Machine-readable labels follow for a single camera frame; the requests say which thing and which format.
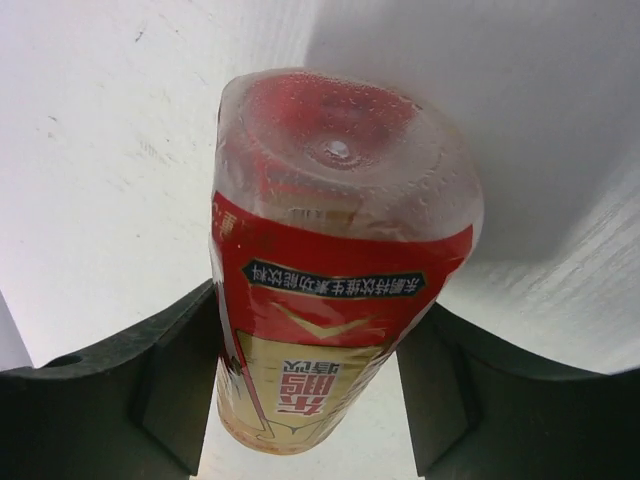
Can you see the red gold label bottle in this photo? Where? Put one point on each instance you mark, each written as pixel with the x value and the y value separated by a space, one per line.
pixel 339 210

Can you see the white plastic bin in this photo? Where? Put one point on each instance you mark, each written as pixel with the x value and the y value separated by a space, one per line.
pixel 546 94

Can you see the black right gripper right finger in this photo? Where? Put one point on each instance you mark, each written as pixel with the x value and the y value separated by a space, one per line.
pixel 479 407

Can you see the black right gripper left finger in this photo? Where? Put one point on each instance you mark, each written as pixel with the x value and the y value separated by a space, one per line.
pixel 132 406

